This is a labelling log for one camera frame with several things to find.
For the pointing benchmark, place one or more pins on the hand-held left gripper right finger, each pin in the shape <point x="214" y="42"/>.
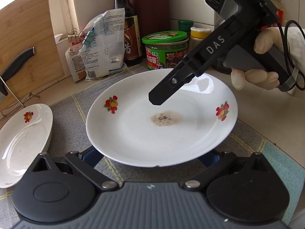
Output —
<point x="209" y="158"/>

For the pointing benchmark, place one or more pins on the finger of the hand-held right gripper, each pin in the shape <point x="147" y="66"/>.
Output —
<point x="166" y="90"/>

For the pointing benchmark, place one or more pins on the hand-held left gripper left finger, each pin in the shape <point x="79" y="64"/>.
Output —
<point x="91" y="157"/>

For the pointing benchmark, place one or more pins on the white fruit-print plate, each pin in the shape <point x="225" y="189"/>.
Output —
<point x="21" y="143"/>
<point x="133" y="136"/>

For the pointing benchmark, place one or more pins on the person's right hand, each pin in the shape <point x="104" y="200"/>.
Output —
<point x="264" y="40"/>

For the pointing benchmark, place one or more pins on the yellow-lid spice jar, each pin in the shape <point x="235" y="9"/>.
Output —
<point x="197" y="38"/>

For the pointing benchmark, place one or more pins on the small green-cap bottle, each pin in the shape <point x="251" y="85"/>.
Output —
<point x="185" y="26"/>

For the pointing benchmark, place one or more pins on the green-lid sauce jar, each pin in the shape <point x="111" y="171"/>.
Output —
<point x="164" y="52"/>

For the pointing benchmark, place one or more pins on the grey plaid mat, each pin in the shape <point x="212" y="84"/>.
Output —
<point x="69" y="124"/>

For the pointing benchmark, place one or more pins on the dark soy sauce bottle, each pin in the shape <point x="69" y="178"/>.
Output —
<point x="129" y="28"/>

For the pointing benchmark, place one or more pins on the dark red canister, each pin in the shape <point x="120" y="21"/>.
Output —
<point x="152" y="9"/>

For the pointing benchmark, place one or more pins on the clear oil bottle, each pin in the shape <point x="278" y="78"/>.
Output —
<point x="280" y="12"/>

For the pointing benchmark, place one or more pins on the white blue-print bag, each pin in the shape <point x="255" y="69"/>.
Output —
<point x="104" y="47"/>

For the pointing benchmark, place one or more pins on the teal cloth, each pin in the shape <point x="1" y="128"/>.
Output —
<point x="286" y="171"/>

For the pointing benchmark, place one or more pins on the green binder clip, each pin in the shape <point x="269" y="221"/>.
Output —
<point x="89" y="38"/>

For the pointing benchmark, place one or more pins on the white orange-print bag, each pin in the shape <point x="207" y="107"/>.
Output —
<point x="73" y="62"/>

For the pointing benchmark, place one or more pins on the beige binder clip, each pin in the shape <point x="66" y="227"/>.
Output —
<point x="72" y="38"/>

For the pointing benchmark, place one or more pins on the bamboo cutting board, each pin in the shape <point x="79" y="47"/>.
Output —
<point x="23" y="28"/>

